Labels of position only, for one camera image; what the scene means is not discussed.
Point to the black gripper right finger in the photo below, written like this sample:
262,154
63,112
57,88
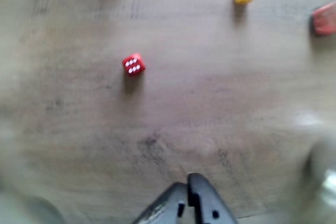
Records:
207,205

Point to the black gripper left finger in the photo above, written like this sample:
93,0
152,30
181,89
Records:
168,205

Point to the stainless steel bowl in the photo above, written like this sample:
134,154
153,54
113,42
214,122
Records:
328,182

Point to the red die white dots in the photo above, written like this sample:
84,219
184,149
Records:
133,64

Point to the red toy car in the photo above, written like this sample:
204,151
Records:
325,19

